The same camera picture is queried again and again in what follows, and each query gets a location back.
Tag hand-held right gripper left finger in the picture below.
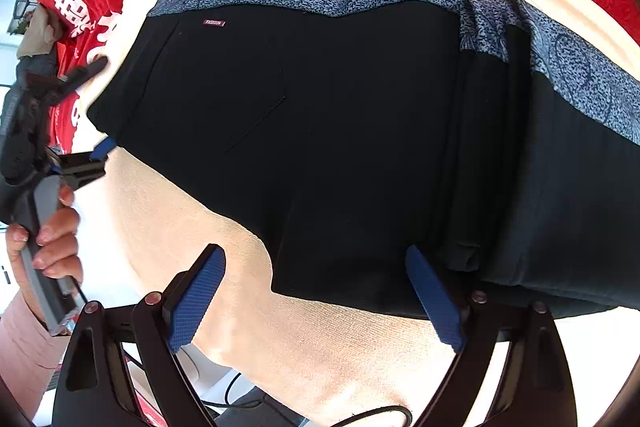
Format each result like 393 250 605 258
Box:
51 244 227 427

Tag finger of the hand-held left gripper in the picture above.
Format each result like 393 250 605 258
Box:
51 56 109 106
59 137 119 191

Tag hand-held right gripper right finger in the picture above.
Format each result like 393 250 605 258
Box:
405 245 577 427

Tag black pants with blue trim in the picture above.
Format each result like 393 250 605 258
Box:
87 0 640 320

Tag person's left forearm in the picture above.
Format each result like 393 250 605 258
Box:
0 291 72 389

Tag person's left hand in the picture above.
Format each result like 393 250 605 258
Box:
5 186 84 324

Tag dark cloth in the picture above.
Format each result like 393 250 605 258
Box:
14 53 58 80

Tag light cloth bundle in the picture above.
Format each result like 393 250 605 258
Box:
17 4 64 58

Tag cream blanket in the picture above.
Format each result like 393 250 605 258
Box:
75 0 640 427

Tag black cable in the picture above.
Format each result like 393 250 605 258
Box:
200 372 415 427

